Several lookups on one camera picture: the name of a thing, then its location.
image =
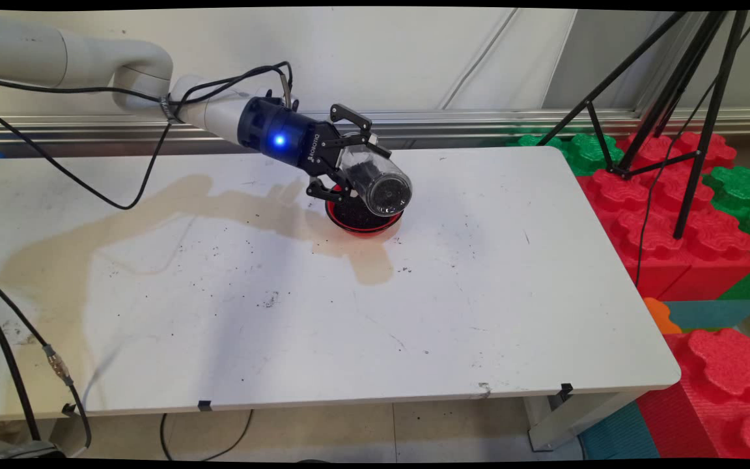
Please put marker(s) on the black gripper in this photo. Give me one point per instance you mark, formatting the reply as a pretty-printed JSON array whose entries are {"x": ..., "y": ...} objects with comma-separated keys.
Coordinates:
[{"x": 284, "y": 140}]

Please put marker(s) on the clear plastic jar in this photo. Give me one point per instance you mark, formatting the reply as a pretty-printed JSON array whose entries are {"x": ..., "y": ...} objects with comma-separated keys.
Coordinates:
[{"x": 388, "y": 176}]

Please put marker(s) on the black granules portion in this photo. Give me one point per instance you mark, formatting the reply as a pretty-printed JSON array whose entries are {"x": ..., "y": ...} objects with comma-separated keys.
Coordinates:
[{"x": 391, "y": 192}]

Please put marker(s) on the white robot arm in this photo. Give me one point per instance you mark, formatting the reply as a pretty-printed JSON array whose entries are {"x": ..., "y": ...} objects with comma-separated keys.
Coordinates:
[{"x": 23, "y": 52}]

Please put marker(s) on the black granules heap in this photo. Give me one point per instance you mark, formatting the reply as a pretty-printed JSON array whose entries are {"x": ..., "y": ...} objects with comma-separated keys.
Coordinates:
[{"x": 349, "y": 215}]

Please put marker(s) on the red bowl cream outside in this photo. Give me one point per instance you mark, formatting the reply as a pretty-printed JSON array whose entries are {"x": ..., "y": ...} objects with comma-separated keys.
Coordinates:
[{"x": 365, "y": 232}]

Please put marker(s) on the green foam block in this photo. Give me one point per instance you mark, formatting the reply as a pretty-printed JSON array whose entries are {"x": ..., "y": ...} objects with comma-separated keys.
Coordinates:
[
  {"x": 739, "y": 189},
  {"x": 586, "y": 153}
]

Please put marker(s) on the black tape clip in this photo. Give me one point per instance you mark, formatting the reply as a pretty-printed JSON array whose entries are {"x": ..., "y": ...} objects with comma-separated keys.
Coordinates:
[
  {"x": 566, "y": 391},
  {"x": 204, "y": 405},
  {"x": 69, "y": 410}
]

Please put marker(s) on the large red foam block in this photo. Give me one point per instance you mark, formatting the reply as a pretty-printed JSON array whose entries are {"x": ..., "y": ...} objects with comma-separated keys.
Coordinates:
[{"x": 668, "y": 241}]

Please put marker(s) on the white table leg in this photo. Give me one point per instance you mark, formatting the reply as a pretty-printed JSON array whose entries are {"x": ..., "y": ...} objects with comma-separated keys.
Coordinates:
[{"x": 570, "y": 420}]

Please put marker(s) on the orange foam block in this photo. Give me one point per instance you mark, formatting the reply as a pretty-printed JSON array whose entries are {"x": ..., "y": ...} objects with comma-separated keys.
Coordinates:
[{"x": 660, "y": 316}]

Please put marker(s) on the black tripod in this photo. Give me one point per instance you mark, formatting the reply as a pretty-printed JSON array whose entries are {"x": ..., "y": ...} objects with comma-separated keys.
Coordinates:
[{"x": 706, "y": 130}]

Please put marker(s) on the teal foam block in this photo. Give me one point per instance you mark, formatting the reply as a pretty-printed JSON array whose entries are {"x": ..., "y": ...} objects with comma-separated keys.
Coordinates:
[
  {"x": 619, "y": 436},
  {"x": 713, "y": 314}
]

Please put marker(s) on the grey floor device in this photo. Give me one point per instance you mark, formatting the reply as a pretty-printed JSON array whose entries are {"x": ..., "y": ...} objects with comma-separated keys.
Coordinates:
[{"x": 23, "y": 451}]

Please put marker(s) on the aluminium wall rail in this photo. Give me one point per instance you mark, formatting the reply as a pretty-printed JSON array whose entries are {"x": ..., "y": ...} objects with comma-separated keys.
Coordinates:
[{"x": 479, "y": 124}]

